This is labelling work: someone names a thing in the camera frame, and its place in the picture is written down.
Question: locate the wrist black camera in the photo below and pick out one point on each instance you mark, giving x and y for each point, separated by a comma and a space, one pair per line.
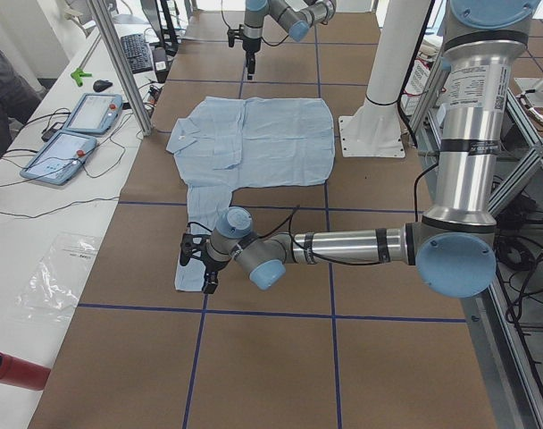
193, 246
235, 35

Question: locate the far blue teach pendant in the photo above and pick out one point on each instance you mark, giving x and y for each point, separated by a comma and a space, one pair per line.
94, 114

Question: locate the green plastic tool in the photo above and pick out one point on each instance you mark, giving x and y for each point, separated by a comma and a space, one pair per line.
79, 75

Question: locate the clear plastic bag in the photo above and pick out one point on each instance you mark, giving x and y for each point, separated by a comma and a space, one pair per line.
54, 289

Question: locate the black computer mouse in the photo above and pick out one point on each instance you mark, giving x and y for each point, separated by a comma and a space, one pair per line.
101, 85

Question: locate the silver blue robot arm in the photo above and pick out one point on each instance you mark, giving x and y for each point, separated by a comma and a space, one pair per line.
296, 23
451, 245

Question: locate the light blue button-up shirt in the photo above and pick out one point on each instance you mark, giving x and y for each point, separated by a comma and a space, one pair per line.
229, 144

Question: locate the red cylinder tube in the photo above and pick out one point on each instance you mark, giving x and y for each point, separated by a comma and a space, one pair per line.
21, 373

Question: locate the aluminium side frame rail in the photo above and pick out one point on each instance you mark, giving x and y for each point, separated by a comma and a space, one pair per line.
508, 315

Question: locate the blue teach pendant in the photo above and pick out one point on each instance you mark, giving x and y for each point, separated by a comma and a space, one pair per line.
94, 114
60, 158

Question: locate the black computer keyboard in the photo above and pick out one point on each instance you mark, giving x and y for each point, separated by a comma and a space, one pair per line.
137, 52

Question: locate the near blue teach pendant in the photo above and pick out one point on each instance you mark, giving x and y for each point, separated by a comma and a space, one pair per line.
60, 158

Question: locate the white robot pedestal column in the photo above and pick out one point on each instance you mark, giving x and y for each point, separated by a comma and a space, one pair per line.
405, 24

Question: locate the person in dark clothes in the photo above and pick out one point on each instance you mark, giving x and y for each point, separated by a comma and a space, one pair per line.
18, 100

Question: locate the aluminium frame post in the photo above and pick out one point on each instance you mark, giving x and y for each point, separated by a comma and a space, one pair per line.
104, 22

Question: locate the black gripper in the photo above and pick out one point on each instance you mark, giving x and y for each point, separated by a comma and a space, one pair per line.
213, 265
252, 47

